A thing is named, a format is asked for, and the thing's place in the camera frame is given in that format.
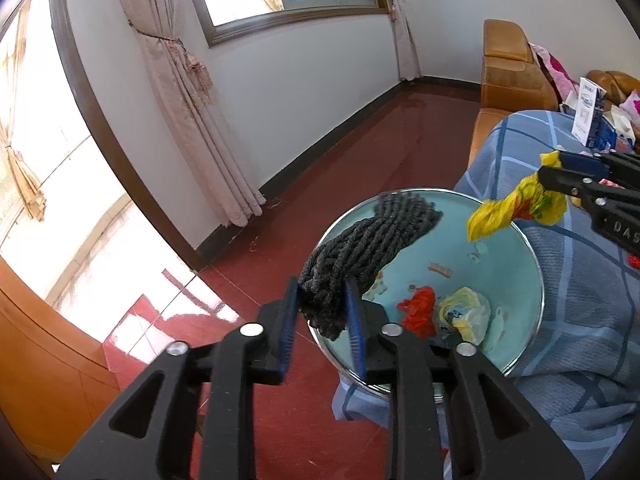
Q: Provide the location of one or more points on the blue plaid tablecloth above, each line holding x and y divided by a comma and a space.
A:
575, 310

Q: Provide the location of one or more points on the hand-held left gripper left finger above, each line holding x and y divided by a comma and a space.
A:
287, 330

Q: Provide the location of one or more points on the white yellow plastic bag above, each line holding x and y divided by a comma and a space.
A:
465, 320

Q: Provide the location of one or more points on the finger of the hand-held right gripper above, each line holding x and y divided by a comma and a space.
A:
585, 162
565, 180

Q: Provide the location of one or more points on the orange leather sofa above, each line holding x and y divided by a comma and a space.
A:
612, 82

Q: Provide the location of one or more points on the grey yarn bundle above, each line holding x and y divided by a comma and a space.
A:
360, 245

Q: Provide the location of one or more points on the tall white blue carton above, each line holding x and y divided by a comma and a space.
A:
585, 105

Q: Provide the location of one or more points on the brown wooden door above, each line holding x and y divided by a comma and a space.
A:
50, 350

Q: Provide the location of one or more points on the yellow sheer curtain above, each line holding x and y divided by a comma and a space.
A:
30, 185

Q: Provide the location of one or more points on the orange red snack wrapper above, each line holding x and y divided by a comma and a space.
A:
420, 310

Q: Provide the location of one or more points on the dark wooden door frame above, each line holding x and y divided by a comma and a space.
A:
100, 125

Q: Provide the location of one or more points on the pink floral pillow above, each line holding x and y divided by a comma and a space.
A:
632, 105
557, 72

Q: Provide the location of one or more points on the orange leather armchair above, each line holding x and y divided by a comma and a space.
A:
510, 80

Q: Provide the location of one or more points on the blue carton with orange label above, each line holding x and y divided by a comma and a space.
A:
602, 132

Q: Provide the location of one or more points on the wide pink curtain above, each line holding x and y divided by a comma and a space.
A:
200, 125

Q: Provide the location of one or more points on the narrow pink curtain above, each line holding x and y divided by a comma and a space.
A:
405, 35

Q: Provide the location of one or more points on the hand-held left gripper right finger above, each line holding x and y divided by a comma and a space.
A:
356, 330

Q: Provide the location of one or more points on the teal enamel bowl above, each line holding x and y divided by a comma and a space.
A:
445, 242

